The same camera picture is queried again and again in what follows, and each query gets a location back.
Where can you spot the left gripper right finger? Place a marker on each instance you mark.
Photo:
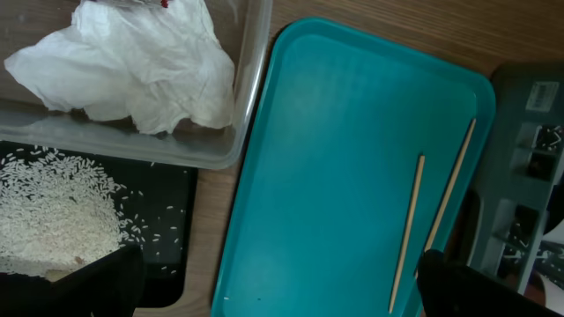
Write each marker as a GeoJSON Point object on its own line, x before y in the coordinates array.
{"type": "Point", "coordinates": [449, 289]}

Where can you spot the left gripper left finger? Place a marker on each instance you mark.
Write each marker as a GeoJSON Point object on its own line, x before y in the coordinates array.
{"type": "Point", "coordinates": [111, 286]}

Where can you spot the wooden chopstick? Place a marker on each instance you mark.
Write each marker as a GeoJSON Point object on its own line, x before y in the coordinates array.
{"type": "Point", "coordinates": [435, 237]}
{"type": "Point", "coordinates": [407, 232]}

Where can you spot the white rice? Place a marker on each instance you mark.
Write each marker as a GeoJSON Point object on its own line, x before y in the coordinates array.
{"type": "Point", "coordinates": [57, 212]}

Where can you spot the white tissue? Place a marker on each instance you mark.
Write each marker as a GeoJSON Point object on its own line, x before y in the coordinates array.
{"type": "Point", "coordinates": [156, 65]}

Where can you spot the clear plastic waste bin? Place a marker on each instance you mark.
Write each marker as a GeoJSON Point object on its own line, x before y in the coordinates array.
{"type": "Point", "coordinates": [242, 28]}

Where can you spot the black tray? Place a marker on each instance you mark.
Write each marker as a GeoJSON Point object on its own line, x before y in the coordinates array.
{"type": "Point", "coordinates": [157, 202]}

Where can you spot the grey dish rack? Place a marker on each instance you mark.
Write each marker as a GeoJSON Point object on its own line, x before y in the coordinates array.
{"type": "Point", "coordinates": [517, 190]}

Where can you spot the teal serving tray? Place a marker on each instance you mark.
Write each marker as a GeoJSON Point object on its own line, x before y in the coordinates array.
{"type": "Point", "coordinates": [320, 209]}

